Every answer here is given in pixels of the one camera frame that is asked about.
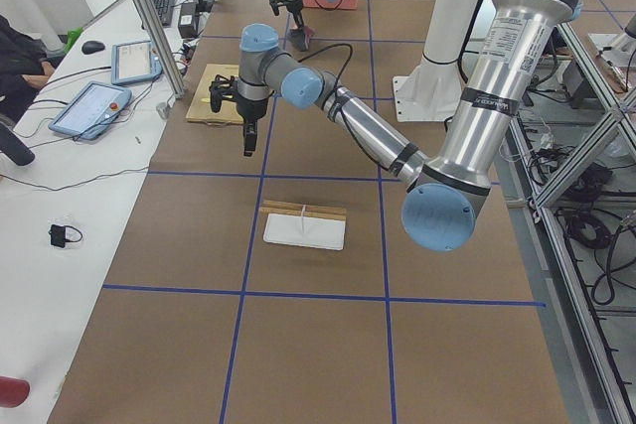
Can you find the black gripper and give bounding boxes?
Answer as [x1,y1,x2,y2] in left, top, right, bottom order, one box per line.
[237,95,269,157]
[285,0,304,29]

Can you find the grey and pink cloth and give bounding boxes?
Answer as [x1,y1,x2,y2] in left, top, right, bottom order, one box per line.
[287,26,314,52]

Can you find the bamboo cutting board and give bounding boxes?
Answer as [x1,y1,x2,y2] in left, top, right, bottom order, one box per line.
[185,63,249,126]

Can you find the black power adapter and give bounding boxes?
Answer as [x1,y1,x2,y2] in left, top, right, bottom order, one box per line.
[178,1,199,39]

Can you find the white rectangular tray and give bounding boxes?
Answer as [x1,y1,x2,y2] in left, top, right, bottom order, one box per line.
[263,213,346,250]

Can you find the far teach pendant tablet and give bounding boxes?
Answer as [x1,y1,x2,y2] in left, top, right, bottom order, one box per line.
[111,41,163,86]

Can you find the teach pendant tablet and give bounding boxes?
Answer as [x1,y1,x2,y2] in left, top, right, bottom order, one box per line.
[111,41,163,86]
[49,81,132,140]

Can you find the near teach pendant tablet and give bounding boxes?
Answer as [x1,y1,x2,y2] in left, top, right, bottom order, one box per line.
[49,81,132,140]

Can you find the black computer mouse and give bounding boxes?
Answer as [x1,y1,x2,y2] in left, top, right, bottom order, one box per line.
[81,41,105,55]

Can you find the small black clip device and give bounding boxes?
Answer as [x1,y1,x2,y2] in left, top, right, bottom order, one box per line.
[49,224,83,248]

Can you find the seated person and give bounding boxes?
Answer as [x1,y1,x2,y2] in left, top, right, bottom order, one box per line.
[1,16,56,126]

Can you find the red bottle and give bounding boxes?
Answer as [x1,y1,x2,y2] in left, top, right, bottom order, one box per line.
[0,376,31,408]

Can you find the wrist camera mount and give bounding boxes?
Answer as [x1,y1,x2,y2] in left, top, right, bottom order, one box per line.
[209,74,237,113]
[268,0,286,16]

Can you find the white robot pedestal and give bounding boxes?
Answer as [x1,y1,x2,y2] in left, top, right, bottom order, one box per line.
[393,0,481,122]

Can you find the aluminium frame post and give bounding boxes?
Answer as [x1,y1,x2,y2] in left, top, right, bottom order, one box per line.
[133,0,185,99]

